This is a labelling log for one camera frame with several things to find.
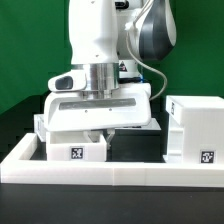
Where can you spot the white marker tag plate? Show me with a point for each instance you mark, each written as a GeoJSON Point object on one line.
{"type": "Point", "coordinates": [152, 125]}

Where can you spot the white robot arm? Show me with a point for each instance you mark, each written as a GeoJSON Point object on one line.
{"type": "Point", "coordinates": [90, 98]}

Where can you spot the white U-shaped border wall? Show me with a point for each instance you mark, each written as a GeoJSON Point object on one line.
{"type": "Point", "coordinates": [19, 167]}

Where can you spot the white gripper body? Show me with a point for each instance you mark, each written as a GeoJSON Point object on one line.
{"type": "Point", "coordinates": [128, 106]}

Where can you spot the white drawer box rear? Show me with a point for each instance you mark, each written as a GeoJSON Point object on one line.
{"type": "Point", "coordinates": [39, 128]}

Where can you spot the white drawer box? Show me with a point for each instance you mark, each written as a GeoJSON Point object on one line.
{"type": "Point", "coordinates": [71, 146]}
{"type": "Point", "coordinates": [39, 128]}

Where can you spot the white drawer cabinet frame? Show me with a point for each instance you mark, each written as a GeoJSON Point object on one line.
{"type": "Point", "coordinates": [195, 130]}

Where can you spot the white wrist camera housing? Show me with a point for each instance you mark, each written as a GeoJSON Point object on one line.
{"type": "Point", "coordinates": [74, 80]}

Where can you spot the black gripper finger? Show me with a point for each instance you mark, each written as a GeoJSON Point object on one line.
{"type": "Point", "coordinates": [109, 134]}
{"type": "Point", "coordinates": [91, 136]}

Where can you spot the white drawer box front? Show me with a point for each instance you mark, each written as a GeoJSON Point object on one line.
{"type": "Point", "coordinates": [71, 146]}

